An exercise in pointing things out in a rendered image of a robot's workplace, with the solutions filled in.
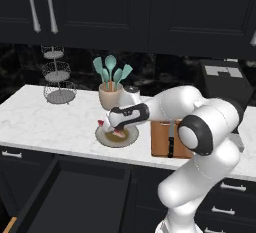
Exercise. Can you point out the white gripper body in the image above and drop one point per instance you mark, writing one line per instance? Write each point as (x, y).
(108, 124)

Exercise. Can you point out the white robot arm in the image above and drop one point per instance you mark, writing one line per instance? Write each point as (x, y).
(200, 123)

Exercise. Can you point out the grey round plate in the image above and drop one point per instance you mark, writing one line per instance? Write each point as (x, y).
(130, 137)

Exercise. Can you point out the brown wooden cutting board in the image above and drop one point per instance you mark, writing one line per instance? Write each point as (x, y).
(160, 140)

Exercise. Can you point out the open black drawer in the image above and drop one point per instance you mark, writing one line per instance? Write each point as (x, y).
(83, 197)

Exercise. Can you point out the black drawer front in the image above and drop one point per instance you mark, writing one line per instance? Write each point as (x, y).
(240, 215)
(30, 158)
(200, 227)
(243, 195)

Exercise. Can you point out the beige utensil pot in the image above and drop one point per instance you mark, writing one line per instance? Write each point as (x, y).
(107, 99)

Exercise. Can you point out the teal spatula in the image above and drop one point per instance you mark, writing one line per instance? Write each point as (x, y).
(105, 75)
(98, 65)
(126, 71)
(117, 75)

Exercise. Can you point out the teal spoon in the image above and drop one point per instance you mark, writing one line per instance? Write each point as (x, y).
(110, 62)

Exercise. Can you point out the black lower cupboard door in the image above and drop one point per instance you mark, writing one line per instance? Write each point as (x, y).
(146, 203)

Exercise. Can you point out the black cupboard door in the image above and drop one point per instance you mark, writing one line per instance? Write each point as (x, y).
(100, 10)
(13, 7)
(146, 203)
(200, 13)

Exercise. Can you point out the black upper cupboard door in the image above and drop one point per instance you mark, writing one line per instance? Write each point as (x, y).
(200, 13)
(13, 7)
(100, 10)

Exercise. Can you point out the black countertop appliance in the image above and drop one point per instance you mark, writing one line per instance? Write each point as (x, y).
(223, 83)

